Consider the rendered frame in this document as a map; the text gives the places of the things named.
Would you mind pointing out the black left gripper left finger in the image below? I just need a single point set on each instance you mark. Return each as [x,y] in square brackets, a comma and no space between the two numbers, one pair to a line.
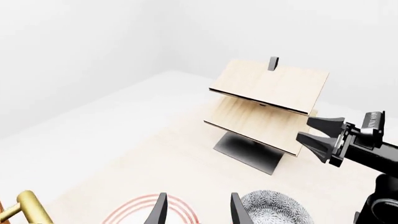
[159,212]

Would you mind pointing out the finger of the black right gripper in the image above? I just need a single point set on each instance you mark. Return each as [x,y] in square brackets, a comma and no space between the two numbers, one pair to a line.
[328,126]
[320,144]

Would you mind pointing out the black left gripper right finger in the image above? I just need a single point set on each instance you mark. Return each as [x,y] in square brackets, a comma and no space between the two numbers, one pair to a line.
[238,213]

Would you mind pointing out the white plate with red rings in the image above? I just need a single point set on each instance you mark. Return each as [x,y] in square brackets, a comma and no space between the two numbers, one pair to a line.
[180,205]

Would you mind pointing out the black-and-white patterned bowl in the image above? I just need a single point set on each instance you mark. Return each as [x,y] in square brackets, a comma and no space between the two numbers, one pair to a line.
[276,208]

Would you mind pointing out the two-tier wooden rack, black base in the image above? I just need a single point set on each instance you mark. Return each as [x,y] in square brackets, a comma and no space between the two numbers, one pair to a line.
[270,88]

